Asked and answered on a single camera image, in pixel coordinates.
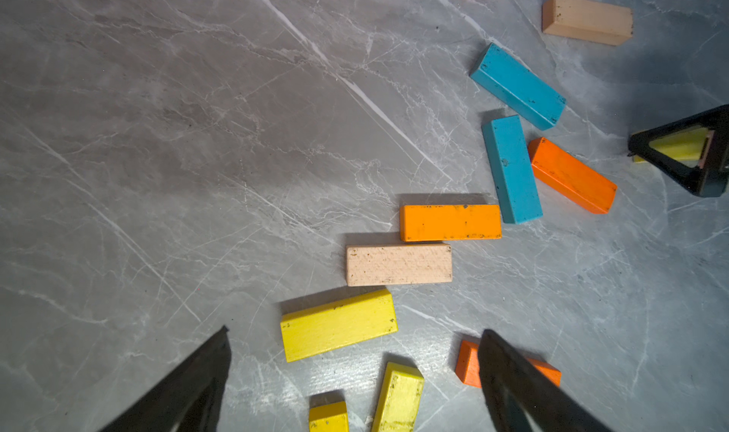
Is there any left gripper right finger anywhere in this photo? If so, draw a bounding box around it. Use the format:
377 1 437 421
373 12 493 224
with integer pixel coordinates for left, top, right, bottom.
478 329 609 431

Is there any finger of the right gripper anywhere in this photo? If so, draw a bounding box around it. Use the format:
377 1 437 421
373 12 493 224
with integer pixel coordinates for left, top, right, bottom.
628 105 728 198

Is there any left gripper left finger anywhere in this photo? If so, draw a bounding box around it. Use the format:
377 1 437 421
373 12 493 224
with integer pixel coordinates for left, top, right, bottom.
103 327 232 431

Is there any yellow block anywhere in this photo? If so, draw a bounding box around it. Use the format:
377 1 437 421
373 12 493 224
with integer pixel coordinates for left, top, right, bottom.
647 125 709 166
309 401 349 432
372 362 424 432

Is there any beige block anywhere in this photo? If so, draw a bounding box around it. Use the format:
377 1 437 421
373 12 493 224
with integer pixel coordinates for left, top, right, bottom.
346 243 454 287
542 0 634 46

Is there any yellow block tilted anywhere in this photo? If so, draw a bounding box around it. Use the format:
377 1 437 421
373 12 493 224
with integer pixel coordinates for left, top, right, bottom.
372 362 424 432

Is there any yellow block horizontal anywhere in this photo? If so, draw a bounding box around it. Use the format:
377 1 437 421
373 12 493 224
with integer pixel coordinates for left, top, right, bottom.
280 289 399 363

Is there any light orange block centre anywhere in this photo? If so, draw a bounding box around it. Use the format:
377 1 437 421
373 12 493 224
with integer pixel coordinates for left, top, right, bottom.
400 204 502 242

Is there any teal block lower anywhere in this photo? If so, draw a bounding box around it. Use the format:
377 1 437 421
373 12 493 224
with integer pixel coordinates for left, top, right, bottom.
482 116 543 224

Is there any teal block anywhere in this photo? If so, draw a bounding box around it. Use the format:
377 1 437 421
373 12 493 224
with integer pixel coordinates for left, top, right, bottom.
482 116 543 224
469 44 567 130

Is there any teal block upper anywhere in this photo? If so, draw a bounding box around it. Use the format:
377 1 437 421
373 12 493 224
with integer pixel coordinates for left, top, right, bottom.
469 44 567 130

